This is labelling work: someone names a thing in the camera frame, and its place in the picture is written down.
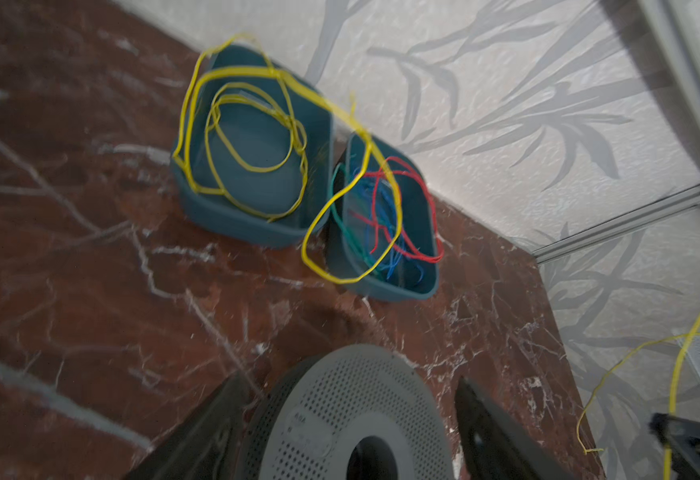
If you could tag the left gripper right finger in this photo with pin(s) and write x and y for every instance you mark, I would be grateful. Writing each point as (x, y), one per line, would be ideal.
(495, 446)

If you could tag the grey perforated cable spool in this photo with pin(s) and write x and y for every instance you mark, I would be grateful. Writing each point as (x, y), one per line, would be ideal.
(359, 412)

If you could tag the aluminium frame crossbar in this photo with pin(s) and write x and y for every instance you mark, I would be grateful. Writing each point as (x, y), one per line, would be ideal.
(631, 222)

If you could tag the teal plastic bin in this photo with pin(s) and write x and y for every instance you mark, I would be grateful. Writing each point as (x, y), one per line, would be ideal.
(363, 224)
(253, 156)

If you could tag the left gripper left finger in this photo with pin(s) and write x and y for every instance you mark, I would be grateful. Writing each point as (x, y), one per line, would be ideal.
(204, 446)

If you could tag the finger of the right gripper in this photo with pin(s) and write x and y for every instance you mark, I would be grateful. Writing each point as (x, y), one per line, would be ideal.
(682, 438)

